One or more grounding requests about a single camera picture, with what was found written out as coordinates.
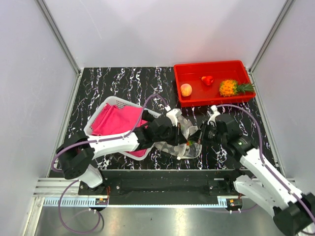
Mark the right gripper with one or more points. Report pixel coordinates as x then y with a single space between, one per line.
201 134

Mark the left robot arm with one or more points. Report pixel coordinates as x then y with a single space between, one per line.
75 155

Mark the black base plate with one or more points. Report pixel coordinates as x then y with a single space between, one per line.
163 187

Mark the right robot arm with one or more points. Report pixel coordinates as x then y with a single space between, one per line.
291 209

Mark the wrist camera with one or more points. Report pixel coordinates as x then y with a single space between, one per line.
212 113
173 114

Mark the red fake pepper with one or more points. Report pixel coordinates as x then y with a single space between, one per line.
207 80

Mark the fake carrot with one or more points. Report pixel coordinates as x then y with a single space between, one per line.
190 143

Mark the polka dot zip bag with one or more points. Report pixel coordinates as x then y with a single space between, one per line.
185 149

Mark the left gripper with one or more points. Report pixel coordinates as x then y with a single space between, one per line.
180 138

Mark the white plastic basket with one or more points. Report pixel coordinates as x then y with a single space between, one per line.
115 143

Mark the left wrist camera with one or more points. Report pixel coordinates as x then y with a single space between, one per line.
173 114

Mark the pink cloth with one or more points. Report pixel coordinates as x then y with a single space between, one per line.
113 120

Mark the fake peach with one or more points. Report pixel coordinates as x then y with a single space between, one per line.
185 90

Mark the red plastic bin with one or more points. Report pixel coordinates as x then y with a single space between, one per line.
198 83

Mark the fake pineapple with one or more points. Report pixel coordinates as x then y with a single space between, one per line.
231 87

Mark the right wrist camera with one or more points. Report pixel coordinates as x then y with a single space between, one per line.
212 113

